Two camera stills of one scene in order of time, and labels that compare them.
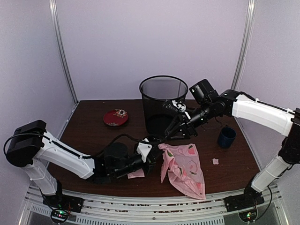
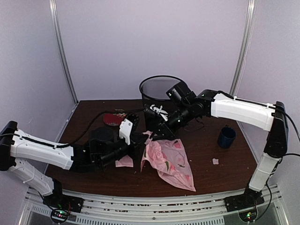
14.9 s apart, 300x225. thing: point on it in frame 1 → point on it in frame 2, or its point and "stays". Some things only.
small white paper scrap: x=215 y=161 stays
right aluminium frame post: x=250 y=17 stays
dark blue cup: x=227 y=136 stays
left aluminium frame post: x=52 y=3 stays
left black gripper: x=154 y=153 → x=137 y=139
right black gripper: x=184 y=125 → x=167 y=134
